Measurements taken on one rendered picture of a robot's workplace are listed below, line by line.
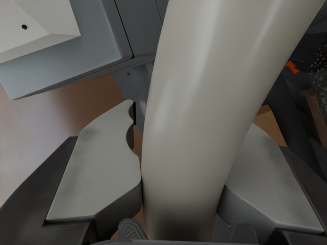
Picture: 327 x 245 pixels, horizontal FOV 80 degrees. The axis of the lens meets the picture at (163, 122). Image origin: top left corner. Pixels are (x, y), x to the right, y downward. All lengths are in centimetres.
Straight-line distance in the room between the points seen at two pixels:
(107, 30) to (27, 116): 176
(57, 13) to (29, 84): 24
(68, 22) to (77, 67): 10
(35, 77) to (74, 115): 117
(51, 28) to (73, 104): 132
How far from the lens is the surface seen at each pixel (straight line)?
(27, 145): 235
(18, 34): 48
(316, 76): 70
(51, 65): 59
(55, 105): 188
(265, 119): 122
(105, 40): 48
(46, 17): 46
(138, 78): 138
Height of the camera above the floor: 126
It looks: 63 degrees down
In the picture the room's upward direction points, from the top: 143 degrees counter-clockwise
